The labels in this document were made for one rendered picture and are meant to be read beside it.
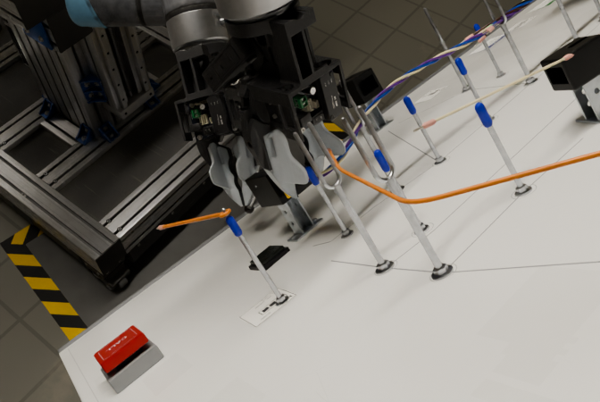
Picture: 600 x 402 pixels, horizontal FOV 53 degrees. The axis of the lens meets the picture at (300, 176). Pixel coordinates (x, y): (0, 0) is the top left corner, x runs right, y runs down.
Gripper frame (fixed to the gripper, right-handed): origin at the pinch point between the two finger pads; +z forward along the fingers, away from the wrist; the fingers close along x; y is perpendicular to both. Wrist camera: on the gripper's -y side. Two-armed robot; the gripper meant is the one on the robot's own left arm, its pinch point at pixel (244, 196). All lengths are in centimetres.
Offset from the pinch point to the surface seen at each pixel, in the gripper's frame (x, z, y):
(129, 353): -6.9, 11.7, 24.7
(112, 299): -79, 25, -85
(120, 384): -8.0, 14.3, 25.9
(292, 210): 7.9, 2.8, 6.6
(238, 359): 6.7, 12.3, 30.4
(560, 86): 38.5, -3.8, 18.6
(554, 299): 31, 9, 41
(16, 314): -106, 22, -76
